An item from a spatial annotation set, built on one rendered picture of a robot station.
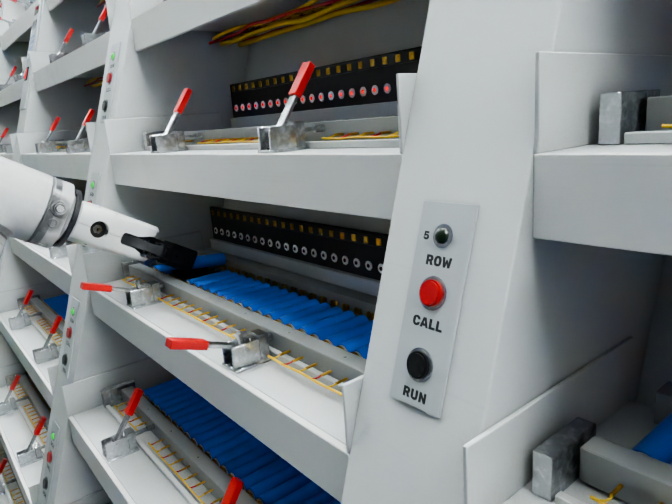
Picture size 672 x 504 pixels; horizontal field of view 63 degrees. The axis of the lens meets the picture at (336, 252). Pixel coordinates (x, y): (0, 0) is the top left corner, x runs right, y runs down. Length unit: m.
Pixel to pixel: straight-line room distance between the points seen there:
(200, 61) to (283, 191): 0.52
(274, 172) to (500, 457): 0.29
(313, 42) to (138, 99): 0.28
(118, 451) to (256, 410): 0.36
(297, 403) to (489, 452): 0.18
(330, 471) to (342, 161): 0.22
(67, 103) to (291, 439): 1.29
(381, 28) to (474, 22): 0.39
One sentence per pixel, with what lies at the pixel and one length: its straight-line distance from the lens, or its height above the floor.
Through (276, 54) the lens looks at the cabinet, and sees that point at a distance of 0.93.
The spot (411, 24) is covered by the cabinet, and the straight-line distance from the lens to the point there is 0.71.
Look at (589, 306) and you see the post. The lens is 0.38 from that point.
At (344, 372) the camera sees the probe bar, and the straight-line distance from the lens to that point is 0.46.
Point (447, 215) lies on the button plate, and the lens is 0.33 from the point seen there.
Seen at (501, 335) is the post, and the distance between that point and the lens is 0.31.
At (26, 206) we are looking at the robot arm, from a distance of 0.71.
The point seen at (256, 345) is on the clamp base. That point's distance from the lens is 0.52.
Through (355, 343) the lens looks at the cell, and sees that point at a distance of 0.50.
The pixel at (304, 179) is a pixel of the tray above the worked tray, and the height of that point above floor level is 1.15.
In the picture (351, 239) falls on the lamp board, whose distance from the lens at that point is 0.63.
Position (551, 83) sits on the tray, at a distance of 0.31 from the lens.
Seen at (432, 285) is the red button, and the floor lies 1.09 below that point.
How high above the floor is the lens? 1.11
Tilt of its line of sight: 2 degrees down
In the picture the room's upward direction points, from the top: 10 degrees clockwise
